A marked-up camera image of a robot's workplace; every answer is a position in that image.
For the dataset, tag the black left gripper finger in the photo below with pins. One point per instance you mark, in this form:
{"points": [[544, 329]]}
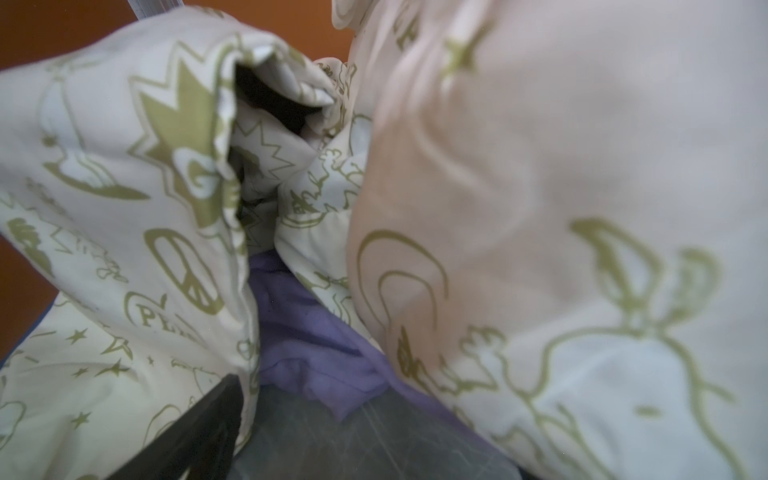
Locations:
{"points": [[199, 445]]}

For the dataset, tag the purple cloth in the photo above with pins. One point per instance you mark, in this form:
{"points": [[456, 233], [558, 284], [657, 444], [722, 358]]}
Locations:
{"points": [[308, 351]]}

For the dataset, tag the cream green-printed Snoopy cloth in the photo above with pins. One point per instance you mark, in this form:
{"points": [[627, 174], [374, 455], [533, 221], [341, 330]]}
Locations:
{"points": [[549, 216]]}

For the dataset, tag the aluminium left corner post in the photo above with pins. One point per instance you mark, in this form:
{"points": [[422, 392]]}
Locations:
{"points": [[144, 9]]}

